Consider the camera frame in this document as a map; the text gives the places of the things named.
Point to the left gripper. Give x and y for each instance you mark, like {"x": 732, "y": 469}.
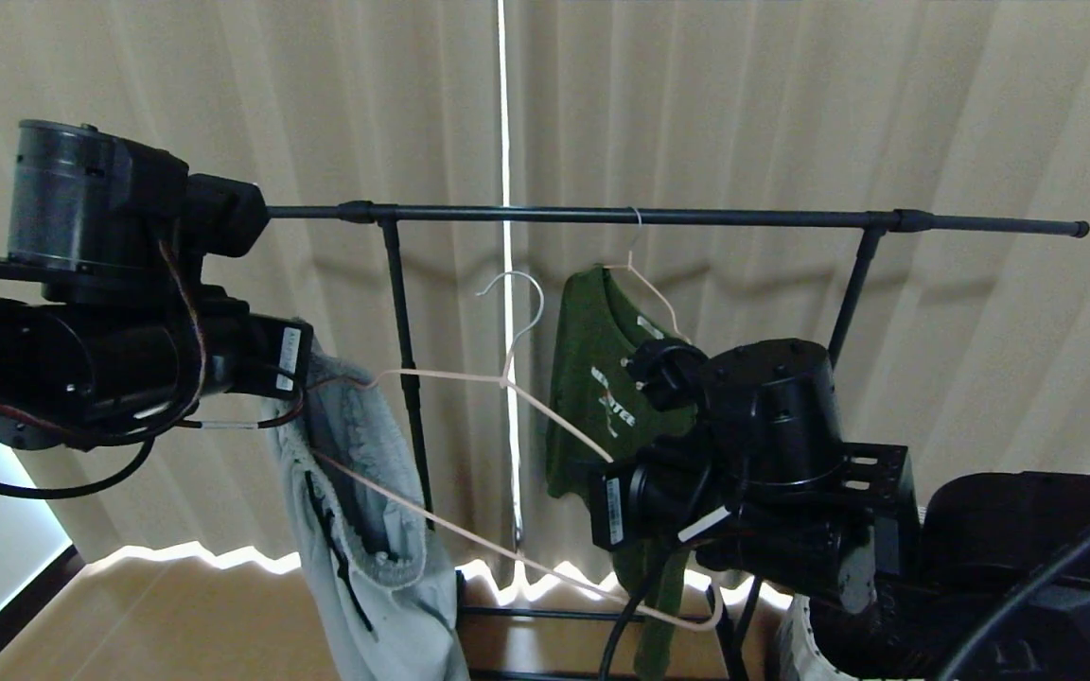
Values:
{"x": 256, "y": 355}

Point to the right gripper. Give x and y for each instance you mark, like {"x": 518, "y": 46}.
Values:
{"x": 659, "y": 492}

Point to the green long-sleeved shirt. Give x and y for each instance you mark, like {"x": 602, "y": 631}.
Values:
{"x": 592, "y": 378}

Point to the pale blue denim garment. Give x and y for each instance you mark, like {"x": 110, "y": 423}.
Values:
{"x": 365, "y": 435}

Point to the pink clothes hanger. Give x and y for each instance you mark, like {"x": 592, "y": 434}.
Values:
{"x": 504, "y": 381}
{"x": 638, "y": 223}

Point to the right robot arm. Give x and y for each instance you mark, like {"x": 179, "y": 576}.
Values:
{"x": 772, "y": 407}

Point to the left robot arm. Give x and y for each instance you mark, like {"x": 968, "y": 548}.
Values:
{"x": 81, "y": 218}

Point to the white laundry basket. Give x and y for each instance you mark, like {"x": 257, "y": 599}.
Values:
{"x": 796, "y": 648}

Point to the black clothes rack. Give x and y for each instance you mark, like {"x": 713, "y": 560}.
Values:
{"x": 602, "y": 216}

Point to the beige curtain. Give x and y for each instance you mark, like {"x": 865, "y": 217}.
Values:
{"x": 886, "y": 113}

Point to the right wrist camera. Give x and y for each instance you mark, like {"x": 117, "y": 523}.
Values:
{"x": 663, "y": 371}

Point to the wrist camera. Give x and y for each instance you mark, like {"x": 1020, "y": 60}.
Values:
{"x": 663, "y": 371}
{"x": 223, "y": 213}

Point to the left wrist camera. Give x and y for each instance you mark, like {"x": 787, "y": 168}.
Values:
{"x": 223, "y": 213}

